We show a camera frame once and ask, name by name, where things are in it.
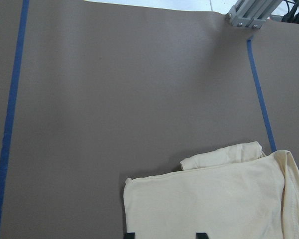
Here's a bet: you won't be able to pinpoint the grey aluminium frame post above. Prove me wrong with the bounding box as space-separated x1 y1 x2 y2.
225 0 282 29

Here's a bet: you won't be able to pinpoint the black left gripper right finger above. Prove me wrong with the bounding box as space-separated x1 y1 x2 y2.
195 233 208 239

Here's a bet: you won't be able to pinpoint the beige long-sleeve printed shirt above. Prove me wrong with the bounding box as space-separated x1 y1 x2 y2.
124 142 299 239

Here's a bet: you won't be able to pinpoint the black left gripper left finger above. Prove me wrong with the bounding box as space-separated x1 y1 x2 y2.
124 233 135 239

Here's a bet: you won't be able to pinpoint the black cables on desk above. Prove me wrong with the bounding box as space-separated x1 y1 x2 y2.
280 0 299 25

